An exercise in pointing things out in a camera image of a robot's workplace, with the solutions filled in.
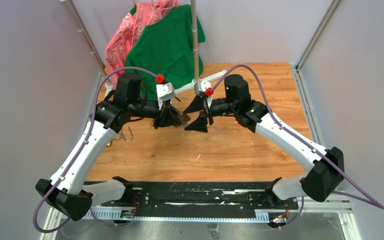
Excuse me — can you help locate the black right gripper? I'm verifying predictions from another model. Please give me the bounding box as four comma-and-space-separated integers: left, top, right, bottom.
183, 95, 238, 134

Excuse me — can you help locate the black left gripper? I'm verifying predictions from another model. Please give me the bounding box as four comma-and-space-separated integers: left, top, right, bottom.
129, 97, 183, 130

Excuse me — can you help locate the brass padlock with steel shackle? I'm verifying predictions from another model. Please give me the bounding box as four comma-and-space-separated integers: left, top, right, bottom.
177, 112, 191, 127

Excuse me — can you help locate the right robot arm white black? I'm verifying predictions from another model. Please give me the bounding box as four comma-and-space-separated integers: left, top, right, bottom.
184, 74, 345, 209

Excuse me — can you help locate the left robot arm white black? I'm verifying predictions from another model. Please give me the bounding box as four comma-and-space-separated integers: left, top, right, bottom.
35, 72, 182, 221

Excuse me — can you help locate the white clothes rack stand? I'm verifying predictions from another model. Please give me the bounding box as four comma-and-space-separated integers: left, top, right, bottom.
61, 0, 227, 94

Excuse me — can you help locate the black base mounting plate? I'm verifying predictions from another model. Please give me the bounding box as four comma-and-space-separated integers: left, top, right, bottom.
94, 181, 299, 223

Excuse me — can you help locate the pink patterned garment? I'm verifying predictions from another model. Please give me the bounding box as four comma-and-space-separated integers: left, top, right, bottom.
105, 0, 180, 72

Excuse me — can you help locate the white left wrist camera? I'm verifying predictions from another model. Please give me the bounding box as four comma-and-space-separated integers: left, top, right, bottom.
155, 82, 176, 110

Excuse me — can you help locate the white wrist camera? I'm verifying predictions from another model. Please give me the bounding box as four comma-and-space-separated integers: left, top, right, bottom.
155, 82, 176, 110
194, 80, 213, 97

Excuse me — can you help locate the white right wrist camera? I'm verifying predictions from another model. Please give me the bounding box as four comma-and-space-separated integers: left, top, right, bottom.
194, 80, 213, 97

